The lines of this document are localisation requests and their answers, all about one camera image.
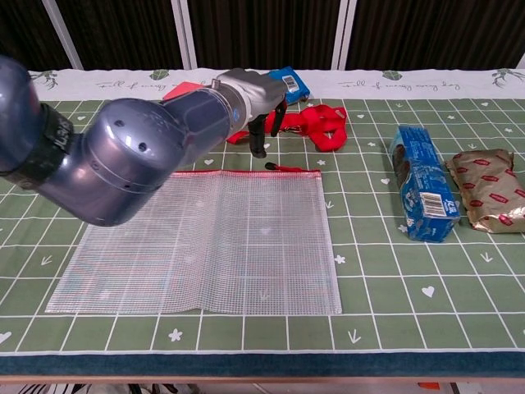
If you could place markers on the clear mesh zipper pouch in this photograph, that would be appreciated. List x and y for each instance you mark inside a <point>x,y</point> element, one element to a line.
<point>246,246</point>

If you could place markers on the white frame post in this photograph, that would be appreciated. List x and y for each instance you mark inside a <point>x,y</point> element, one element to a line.
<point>343,33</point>
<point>61,35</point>
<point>521,60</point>
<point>183,33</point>

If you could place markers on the green grid tablecloth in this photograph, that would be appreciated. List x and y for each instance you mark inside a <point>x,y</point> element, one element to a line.
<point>410,287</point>

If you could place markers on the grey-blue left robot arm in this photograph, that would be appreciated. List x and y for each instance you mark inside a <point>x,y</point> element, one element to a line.
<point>123,164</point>

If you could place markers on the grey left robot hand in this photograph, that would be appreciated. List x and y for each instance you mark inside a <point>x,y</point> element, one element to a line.
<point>258,86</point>

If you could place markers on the blue cookie package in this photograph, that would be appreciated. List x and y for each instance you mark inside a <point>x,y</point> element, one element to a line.
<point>422,176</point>

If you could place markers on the red foam cube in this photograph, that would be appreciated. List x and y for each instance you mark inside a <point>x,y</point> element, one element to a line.
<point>182,89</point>

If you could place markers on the gold foil snack package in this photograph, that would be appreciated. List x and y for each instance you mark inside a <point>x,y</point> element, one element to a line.
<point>488,189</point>

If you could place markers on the blue snack packet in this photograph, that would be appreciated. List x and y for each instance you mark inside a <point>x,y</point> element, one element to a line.
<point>297,88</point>

